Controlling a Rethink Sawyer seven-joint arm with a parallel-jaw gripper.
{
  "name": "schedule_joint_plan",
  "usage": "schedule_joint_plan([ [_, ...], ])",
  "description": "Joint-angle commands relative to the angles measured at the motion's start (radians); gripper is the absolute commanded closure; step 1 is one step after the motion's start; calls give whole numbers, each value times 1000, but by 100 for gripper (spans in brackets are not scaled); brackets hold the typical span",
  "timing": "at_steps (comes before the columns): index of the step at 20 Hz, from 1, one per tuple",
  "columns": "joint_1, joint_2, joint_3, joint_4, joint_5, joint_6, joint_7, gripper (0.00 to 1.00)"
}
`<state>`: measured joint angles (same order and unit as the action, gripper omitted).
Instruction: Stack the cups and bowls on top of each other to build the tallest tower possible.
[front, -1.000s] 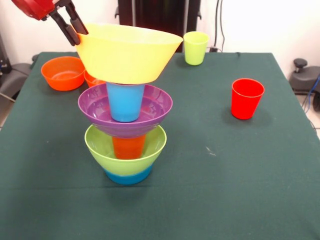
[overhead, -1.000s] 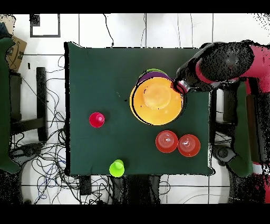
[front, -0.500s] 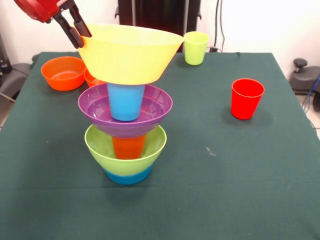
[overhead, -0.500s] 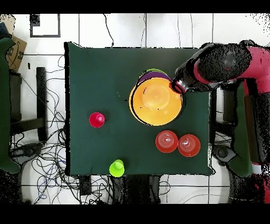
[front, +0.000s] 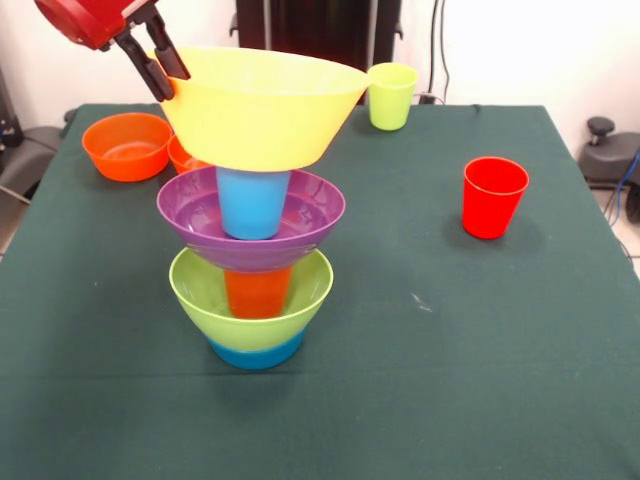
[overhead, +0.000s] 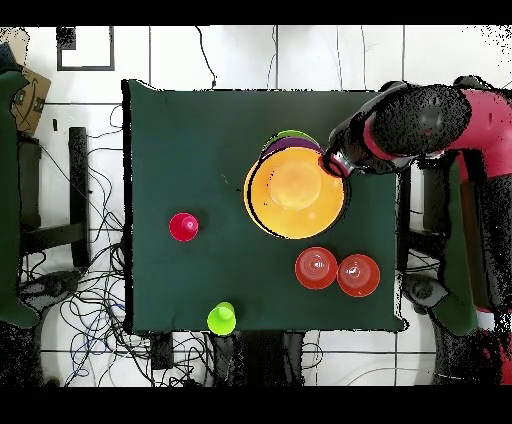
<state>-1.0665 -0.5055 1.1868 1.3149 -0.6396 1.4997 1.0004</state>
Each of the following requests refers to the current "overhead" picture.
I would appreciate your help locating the green bowl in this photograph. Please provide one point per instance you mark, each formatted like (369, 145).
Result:
(296, 134)

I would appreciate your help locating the purple bowl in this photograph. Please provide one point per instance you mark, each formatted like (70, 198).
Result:
(288, 143)

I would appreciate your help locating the large yellow bowl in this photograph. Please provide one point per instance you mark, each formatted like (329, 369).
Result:
(296, 212)

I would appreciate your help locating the orange bowl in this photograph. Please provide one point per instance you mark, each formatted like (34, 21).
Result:
(358, 276)
(316, 268)

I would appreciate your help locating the lime green cup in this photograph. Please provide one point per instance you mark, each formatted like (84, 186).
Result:
(221, 320)

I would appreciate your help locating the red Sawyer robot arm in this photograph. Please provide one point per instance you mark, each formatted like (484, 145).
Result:
(424, 120)

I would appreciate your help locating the black metal stand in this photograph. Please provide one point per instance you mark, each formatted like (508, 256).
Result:
(434, 208)
(78, 180)

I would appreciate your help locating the dark green tablecloth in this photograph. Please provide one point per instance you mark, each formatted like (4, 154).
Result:
(192, 132)

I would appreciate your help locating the green cloth covered table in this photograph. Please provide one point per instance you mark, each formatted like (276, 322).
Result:
(460, 248)
(8, 200)

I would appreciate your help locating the dark grey chair base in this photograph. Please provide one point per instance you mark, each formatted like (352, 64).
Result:
(422, 290)

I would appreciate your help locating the red cup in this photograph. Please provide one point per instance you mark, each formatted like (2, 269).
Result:
(183, 228)

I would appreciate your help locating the black chair base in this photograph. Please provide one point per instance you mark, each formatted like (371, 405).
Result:
(52, 284)

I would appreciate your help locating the cardboard box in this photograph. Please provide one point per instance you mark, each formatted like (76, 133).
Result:
(30, 104)

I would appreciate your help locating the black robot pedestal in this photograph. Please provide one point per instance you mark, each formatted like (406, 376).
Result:
(248, 360)

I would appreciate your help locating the black square frame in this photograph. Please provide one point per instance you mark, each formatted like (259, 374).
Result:
(86, 68)

